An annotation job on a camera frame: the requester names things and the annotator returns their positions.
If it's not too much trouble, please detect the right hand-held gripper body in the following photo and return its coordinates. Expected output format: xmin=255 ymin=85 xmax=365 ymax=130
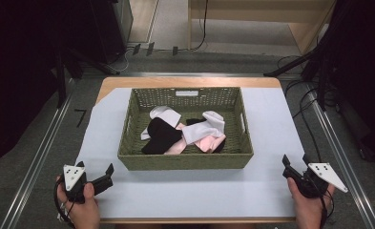
xmin=298 ymin=162 xmax=349 ymax=199

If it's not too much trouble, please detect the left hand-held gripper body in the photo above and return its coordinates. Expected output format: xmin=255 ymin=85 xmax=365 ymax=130
xmin=62 ymin=164 xmax=95 ymax=204

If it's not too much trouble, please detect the person's left hand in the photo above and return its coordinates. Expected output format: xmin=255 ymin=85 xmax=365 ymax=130
xmin=55 ymin=181 xmax=101 ymax=229

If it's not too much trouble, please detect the person's right hand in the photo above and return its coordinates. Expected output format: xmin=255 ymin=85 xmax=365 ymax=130
xmin=286 ymin=177 xmax=336 ymax=229

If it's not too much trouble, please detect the pale blue table mat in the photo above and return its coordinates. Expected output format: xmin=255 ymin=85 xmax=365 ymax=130
xmin=74 ymin=87 xmax=307 ymax=219

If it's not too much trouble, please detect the green woven basket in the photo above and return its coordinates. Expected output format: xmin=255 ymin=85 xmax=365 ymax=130
xmin=117 ymin=86 xmax=255 ymax=172

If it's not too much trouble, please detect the black stand with legs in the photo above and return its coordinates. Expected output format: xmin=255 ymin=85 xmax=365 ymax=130
xmin=50 ymin=47 xmax=121 ymax=110

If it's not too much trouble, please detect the pink sock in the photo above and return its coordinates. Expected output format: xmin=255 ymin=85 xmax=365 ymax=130
xmin=163 ymin=122 xmax=227 ymax=156

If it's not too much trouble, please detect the white sock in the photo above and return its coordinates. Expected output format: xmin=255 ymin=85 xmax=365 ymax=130
xmin=181 ymin=110 xmax=227 ymax=146
xmin=139 ymin=105 xmax=182 ymax=141

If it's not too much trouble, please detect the black stand leg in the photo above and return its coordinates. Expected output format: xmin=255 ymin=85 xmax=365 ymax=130
xmin=263 ymin=47 xmax=321 ymax=78

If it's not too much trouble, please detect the dark cabinet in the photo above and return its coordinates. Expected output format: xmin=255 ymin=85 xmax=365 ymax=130
xmin=89 ymin=0 xmax=135 ymax=64

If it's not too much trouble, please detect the light wooden desk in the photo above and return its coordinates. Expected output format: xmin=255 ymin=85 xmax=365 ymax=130
xmin=187 ymin=0 xmax=338 ymax=55

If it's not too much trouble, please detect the metal floor rail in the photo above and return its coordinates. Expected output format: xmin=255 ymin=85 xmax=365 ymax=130
xmin=0 ymin=78 xmax=77 ymax=229
xmin=304 ymin=81 xmax=375 ymax=229

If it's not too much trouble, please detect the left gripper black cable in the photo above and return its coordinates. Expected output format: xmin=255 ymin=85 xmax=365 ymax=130
xmin=53 ymin=177 xmax=76 ymax=229

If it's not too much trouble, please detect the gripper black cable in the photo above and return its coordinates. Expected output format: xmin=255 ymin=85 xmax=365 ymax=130
xmin=53 ymin=177 xmax=76 ymax=229
xmin=308 ymin=173 xmax=335 ymax=229

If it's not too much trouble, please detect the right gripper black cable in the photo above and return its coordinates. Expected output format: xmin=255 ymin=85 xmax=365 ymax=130
xmin=308 ymin=173 xmax=335 ymax=229

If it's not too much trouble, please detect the black floor cable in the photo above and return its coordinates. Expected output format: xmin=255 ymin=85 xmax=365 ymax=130
xmin=283 ymin=78 xmax=323 ymax=164

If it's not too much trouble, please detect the hanging black cable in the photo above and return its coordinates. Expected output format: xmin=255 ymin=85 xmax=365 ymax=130
xmin=189 ymin=0 xmax=209 ymax=52

